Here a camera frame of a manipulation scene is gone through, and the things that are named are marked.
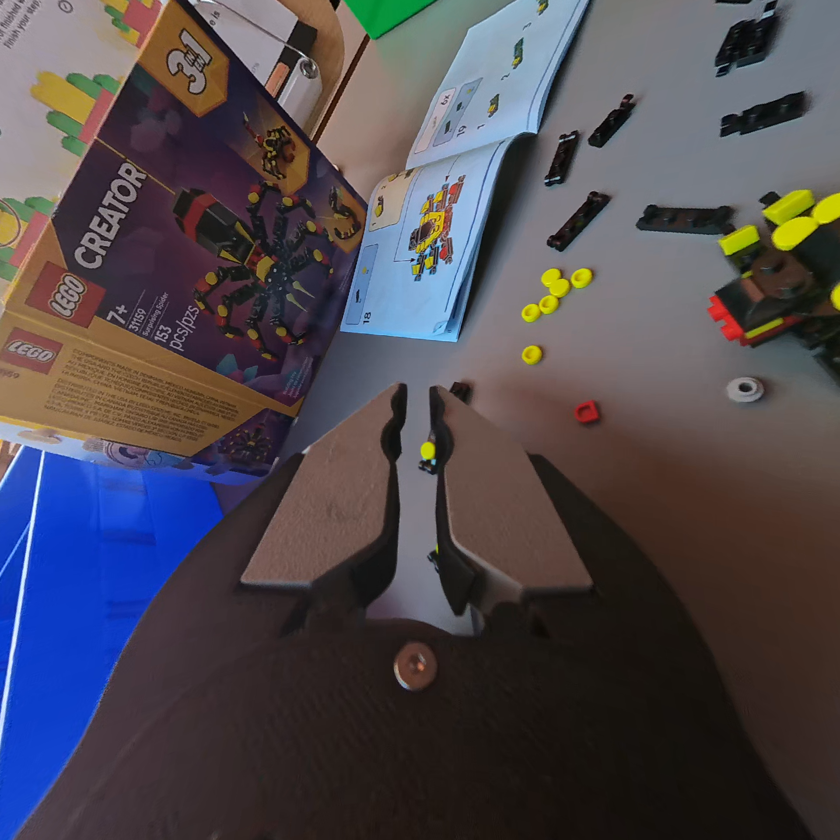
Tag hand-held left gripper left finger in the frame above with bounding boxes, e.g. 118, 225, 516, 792
239, 382, 409, 614

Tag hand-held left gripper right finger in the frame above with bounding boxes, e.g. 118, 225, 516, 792
428, 385, 596, 618

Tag black lego assembly yellow studs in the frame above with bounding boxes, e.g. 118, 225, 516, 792
419, 430, 448, 568

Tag yellow round lego tiles cluster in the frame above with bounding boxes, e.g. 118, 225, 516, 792
521, 267, 595, 366

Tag purple lego set box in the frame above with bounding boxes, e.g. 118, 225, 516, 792
0, 0, 370, 483

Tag black narrow lego plate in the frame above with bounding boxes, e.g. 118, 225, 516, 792
543, 130, 580, 188
587, 94, 636, 148
546, 192, 611, 252

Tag black long lego plate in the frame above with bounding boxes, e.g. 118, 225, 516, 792
635, 205, 736, 235

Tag spider body lego assembly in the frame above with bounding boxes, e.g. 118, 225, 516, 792
707, 189, 840, 368

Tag lego instruction booklet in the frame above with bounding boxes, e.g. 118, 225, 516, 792
340, 0, 592, 343

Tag black wide lego plate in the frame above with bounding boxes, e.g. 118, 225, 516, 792
720, 92, 808, 137

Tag black lego plate stack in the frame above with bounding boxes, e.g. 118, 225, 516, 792
714, 0, 782, 78

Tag wooden clipboard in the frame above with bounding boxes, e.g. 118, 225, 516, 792
187, 0, 371, 142

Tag white paper sheet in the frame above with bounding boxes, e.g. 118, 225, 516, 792
194, 0, 319, 67

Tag white printed cardboard box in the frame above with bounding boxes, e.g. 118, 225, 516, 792
0, 0, 173, 309

